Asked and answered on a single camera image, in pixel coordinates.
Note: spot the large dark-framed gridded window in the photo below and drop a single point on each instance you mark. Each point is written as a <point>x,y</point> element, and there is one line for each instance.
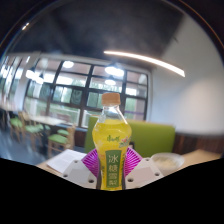
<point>70,95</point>

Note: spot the wooden chairs with green seats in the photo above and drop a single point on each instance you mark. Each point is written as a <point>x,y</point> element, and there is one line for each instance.
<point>58,138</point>

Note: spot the long linear ceiling light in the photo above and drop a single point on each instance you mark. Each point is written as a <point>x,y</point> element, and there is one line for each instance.
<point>146,60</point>

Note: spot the round pendant ceiling lights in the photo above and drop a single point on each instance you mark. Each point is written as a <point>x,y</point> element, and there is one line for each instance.
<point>114,71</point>

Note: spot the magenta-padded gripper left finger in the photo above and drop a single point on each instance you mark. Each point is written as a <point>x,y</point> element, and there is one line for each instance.
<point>79,173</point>

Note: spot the white bowl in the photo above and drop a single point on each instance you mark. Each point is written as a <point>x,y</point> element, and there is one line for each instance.
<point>166,163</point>

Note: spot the white paper sheet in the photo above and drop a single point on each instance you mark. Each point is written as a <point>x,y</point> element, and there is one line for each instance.
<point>65,160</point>

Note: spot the light wooden dining table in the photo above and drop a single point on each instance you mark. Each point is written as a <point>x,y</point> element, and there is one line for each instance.
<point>46,120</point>

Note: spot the green upholstered bench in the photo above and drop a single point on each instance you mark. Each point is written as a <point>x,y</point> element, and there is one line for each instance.
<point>150,136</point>

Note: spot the yellow drink bottle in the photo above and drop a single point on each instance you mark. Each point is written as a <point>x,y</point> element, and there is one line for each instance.
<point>111,143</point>

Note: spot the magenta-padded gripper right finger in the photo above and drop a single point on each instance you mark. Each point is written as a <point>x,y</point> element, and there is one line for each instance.
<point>143,171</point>

